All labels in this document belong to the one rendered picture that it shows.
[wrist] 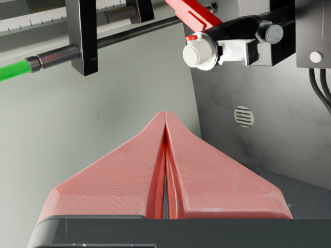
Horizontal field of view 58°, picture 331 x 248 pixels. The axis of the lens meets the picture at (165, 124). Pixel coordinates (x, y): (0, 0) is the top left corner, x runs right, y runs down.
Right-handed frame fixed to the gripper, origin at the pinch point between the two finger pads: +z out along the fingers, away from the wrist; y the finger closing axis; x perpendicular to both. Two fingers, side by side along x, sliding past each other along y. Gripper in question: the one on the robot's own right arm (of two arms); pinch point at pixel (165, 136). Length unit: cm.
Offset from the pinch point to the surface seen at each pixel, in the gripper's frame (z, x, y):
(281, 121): 32.0, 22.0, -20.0
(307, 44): 17.4, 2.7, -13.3
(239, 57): 9.1, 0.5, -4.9
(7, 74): 18.3, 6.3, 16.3
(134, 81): 37.4, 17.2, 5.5
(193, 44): 10.3, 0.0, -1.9
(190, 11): 14.9, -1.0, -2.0
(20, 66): 19.5, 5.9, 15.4
